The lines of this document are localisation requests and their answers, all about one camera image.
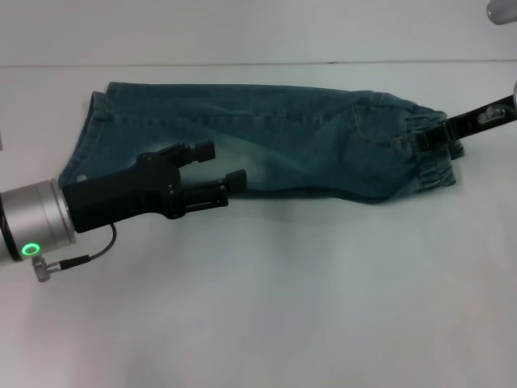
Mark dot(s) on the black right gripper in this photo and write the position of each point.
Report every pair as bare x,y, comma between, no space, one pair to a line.
468,123

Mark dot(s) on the blue denim shorts with print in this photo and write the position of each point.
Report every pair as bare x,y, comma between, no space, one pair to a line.
282,141

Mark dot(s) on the metal wrist camera bracket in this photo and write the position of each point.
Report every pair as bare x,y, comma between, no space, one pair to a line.
490,114

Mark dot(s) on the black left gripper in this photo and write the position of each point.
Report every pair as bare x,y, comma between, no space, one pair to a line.
121,198

